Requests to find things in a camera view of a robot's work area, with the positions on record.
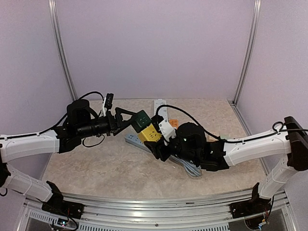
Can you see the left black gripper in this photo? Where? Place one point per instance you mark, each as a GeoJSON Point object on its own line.
{"type": "Point", "coordinates": [120, 123]}

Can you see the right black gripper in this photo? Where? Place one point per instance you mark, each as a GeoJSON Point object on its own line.
{"type": "Point", "coordinates": [157, 149]}

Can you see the dark green cube socket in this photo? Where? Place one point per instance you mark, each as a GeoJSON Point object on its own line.
{"type": "Point", "coordinates": [141, 121]}

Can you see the yellow cube socket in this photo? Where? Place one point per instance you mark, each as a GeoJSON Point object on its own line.
{"type": "Point", "coordinates": [149, 134]}

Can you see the mint green USB charger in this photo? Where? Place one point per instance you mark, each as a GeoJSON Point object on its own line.
{"type": "Point", "coordinates": [223, 137]}

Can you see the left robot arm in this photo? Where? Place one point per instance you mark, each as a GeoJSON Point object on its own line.
{"type": "Point", "coordinates": [79, 122]}

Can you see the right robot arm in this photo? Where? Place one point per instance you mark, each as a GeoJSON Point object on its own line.
{"type": "Point", "coordinates": [193, 143]}

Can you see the orange power adapter socket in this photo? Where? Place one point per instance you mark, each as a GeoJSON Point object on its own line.
{"type": "Point", "coordinates": [174, 123]}

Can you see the round pink power socket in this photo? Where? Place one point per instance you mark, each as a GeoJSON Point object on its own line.
{"type": "Point", "coordinates": [213, 138]}

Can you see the light blue power strip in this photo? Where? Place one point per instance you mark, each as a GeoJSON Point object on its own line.
{"type": "Point", "coordinates": [135, 141]}

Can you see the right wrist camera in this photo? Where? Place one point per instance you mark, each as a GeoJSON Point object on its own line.
{"type": "Point", "coordinates": [164, 127]}

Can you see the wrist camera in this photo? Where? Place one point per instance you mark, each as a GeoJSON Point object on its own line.
{"type": "Point", "coordinates": [164, 127]}
{"type": "Point", "coordinates": [107, 103]}

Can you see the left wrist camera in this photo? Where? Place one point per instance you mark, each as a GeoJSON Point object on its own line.
{"type": "Point", "coordinates": [107, 103]}

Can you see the aluminium front rail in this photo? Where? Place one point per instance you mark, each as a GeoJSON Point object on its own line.
{"type": "Point", "coordinates": [206, 213]}

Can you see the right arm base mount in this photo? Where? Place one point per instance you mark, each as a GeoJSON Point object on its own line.
{"type": "Point", "coordinates": [249, 207]}

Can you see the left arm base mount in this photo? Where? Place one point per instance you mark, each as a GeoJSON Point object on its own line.
{"type": "Point", "coordinates": [65, 208]}

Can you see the left aluminium frame post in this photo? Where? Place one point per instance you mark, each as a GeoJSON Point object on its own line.
{"type": "Point", "coordinates": [60, 48]}

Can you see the aluminium frame post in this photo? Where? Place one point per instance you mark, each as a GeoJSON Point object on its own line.
{"type": "Point", "coordinates": [248, 52]}
{"type": "Point", "coordinates": [60, 48]}

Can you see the right aluminium frame post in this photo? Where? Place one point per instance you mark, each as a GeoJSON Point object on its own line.
{"type": "Point", "coordinates": [248, 52]}

